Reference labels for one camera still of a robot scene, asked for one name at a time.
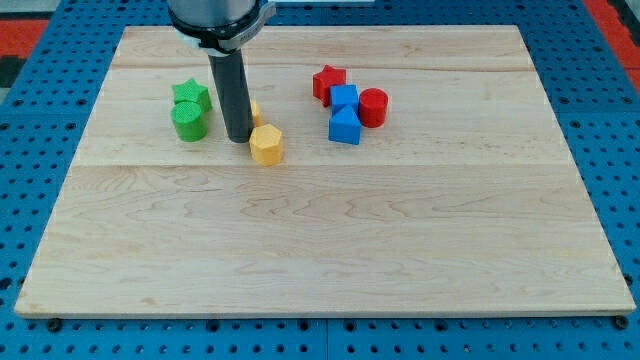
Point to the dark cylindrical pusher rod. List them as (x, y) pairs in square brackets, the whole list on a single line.
[(233, 95)]

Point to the green cylinder block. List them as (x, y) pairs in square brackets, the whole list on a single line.
[(188, 121)]

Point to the blue triangle block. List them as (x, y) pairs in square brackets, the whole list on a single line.
[(345, 127)]

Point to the red cylinder block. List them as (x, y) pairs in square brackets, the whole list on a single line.
[(373, 104)]

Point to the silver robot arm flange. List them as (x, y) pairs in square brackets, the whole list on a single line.
[(219, 27)]

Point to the yellow hexagon block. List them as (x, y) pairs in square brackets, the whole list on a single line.
[(266, 145)]

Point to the yellow block behind rod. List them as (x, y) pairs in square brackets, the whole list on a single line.
[(256, 113)]

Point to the green star block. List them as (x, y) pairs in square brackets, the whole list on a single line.
[(192, 91)]

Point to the light wooden board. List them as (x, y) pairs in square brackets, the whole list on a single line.
[(466, 202)]

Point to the blue cube block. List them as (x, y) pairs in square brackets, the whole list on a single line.
[(342, 96)]

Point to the red star block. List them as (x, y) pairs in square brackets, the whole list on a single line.
[(322, 82)]

